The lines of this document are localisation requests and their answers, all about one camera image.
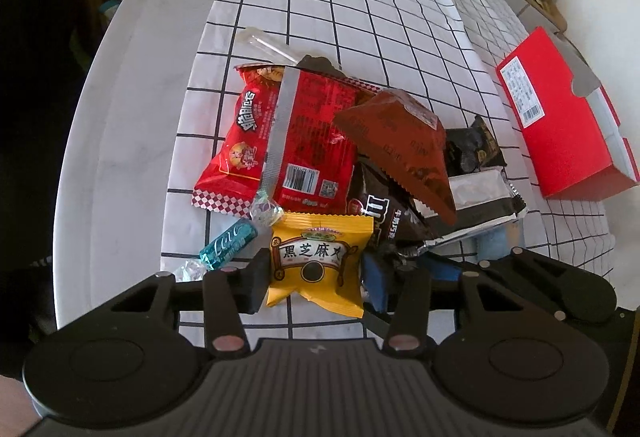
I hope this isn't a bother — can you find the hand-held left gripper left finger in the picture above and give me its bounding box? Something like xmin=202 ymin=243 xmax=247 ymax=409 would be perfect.
xmin=109 ymin=248 xmax=272 ymax=359

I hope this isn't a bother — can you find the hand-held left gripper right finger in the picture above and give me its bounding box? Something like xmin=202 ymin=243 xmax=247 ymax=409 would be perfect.
xmin=361 ymin=251 xmax=506 ymax=354

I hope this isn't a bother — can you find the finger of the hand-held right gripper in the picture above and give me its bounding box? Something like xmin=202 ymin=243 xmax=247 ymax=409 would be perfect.
xmin=420 ymin=247 xmax=571 ymax=319

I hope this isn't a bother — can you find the light blue snack packet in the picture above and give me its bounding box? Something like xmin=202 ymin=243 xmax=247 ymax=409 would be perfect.
xmin=472 ymin=224 xmax=513 ymax=260

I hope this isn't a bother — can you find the yellow snack packet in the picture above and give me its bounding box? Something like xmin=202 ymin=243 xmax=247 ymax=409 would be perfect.
xmin=265 ymin=212 xmax=376 ymax=319

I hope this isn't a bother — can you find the silver black snack packet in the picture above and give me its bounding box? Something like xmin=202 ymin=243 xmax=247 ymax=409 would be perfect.
xmin=422 ymin=167 xmax=527 ymax=248

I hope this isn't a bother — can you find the black cookie packet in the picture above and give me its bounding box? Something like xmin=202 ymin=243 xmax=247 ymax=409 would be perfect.
xmin=444 ymin=116 xmax=507 ymax=176

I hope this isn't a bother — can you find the red-brown triangular snack packet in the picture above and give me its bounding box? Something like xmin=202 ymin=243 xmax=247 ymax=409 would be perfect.
xmin=332 ymin=89 xmax=459 ymax=224

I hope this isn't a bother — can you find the red cardboard box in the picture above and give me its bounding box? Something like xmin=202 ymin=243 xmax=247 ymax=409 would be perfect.
xmin=495 ymin=27 xmax=640 ymax=200

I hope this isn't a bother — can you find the teal wrapped candy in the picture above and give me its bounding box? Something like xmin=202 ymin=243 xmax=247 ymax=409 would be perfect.
xmin=199 ymin=218 xmax=259 ymax=271

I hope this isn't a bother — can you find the clear wrapped candy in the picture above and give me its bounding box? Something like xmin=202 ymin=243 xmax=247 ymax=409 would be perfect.
xmin=171 ymin=258 xmax=209 ymax=284
xmin=249 ymin=196 xmax=284 ymax=226

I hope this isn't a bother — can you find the brown chocolate candy packet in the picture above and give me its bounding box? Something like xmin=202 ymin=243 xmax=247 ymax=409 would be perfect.
xmin=347 ymin=161 xmax=437 ymax=249

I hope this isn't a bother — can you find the red snack packet checkered edge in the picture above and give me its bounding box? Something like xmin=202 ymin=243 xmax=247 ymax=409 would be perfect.
xmin=191 ymin=61 xmax=283 ymax=218

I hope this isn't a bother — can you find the red snack packet silver seam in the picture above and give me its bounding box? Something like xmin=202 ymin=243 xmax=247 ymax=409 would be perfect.
xmin=260 ymin=67 xmax=386 ymax=214

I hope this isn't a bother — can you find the dark snack packet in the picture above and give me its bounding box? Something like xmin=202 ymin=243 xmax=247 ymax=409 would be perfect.
xmin=295 ymin=55 xmax=347 ymax=79

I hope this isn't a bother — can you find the clear plastic wrapper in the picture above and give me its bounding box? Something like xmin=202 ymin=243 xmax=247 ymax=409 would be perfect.
xmin=236 ymin=27 xmax=301 ymax=66

